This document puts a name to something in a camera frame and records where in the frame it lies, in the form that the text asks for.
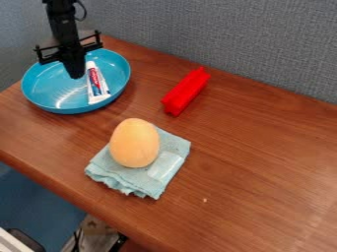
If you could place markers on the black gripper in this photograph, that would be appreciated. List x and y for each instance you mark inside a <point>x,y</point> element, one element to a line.
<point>69,45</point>

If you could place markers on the white toothpaste tube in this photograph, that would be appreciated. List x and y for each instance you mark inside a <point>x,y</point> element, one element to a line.
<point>96,85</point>

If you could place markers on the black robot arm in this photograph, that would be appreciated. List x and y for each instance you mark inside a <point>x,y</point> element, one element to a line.
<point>79,15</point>

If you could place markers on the blue plate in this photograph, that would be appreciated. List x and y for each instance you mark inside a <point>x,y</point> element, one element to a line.
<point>53,92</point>

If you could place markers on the red plastic block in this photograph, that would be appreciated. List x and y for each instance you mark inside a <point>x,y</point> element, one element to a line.
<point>182,94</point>

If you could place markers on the orange egg-shaped sponge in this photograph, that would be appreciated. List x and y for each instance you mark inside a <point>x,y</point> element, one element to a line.
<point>134,145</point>

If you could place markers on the light blue folded cloth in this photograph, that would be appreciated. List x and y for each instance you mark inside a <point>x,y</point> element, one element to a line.
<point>147,181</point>

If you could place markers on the dark object at corner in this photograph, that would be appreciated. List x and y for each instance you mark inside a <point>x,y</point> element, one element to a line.
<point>16,241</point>

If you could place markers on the table leg frame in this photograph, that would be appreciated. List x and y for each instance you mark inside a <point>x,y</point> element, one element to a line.
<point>93,237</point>

